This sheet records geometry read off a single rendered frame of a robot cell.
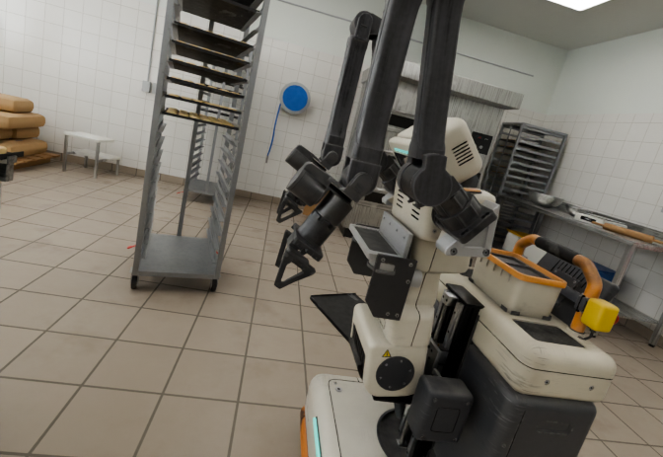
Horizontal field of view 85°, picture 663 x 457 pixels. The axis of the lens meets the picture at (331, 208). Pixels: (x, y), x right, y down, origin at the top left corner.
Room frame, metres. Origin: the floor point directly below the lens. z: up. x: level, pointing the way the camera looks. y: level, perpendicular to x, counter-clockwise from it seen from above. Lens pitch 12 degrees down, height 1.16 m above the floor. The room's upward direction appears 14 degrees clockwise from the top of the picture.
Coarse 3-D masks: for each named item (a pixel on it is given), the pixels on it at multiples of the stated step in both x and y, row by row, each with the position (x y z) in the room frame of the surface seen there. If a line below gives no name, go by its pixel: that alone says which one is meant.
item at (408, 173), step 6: (420, 162) 0.73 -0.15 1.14; (408, 168) 0.73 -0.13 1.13; (414, 168) 0.70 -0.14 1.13; (408, 174) 0.70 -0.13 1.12; (402, 180) 0.73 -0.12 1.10; (408, 180) 0.69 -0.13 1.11; (456, 180) 0.70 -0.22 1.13; (402, 186) 0.73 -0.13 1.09; (408, 186) 0.69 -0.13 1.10; (456, 186) 0.70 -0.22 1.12; (408, 192) 0.70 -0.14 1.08; (456, 192) 0.70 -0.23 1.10; (414, 204) 0.70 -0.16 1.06; (420, 204) 0.69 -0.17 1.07
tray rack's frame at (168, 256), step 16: (176, 0) 2.43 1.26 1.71; (192, 144) 2.54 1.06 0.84; (160, 240) 2.38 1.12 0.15; (176, 240) 2.45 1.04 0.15; (192, 240) 2.53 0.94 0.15; (160, 256) 2.14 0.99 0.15; (176, 256) 2.19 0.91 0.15; (192, 256) 2.26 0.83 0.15; (208, 256) 2.32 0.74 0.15; (144, 272) 1.90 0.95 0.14; (160, 272) 1.93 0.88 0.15; (176, 272) 1.97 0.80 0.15; (192, 272) 2.02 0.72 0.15; (208, 272) 2.07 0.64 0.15
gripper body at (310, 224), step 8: (312, 216) 0.67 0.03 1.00; (320, 216) 0.66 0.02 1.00; (296, 224) 0.72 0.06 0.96; (304, 224) 0.67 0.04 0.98; (312, 224) 0.66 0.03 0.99; (320, 224) 0.66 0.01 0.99; (328, 224) 0.66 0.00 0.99; (296, 232) 0.66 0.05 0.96; (304, 232) 0.66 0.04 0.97; (312, 232) 0.66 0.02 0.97; (320, 232) 0.66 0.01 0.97; (328, 232) 0.67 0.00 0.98; (296, 240) 0.63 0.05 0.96; (304, 240) 0.65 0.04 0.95; (312, 240) 0.66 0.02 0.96; (320, 240) 0.66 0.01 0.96; (304, 248) 0.67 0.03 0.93; (312, 248) 0.64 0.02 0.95; (320, 248) 0.68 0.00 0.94; (312, 256) 0.64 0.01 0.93; (320, 256) 0.64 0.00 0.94
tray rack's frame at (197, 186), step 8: (248, 56) 4.68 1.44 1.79; (248, 72) 4.10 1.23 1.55; (224, 88) 4.06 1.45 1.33; (240, 120) 4.10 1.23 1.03; (216, 128) 4.06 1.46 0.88; (216, 136) 4.06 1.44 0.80; (232, 152) 4.10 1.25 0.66; (208, 168) 4.05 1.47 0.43; (208, 176) 4.06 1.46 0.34; (192, 184) 4.29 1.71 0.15; (200, 184) 4.39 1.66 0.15; (208, 184) 4.50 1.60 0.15; (200, 192) 4.04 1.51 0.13; (208, 192) 4.06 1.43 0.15; (224, 192) 4.23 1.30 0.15
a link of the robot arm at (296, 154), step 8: (296, 152) 1.08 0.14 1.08; (304, 152) 1.09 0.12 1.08; (288, 160) 1.08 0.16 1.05; (296, 160) 1.07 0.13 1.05; (304, 160) 1.08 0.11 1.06; (320, 160) 1.09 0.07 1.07; (328, 160) 1.07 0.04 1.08; (336, 160) 1.08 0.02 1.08; (296, 168) 1.08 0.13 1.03; (328, 168) 1.08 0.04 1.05
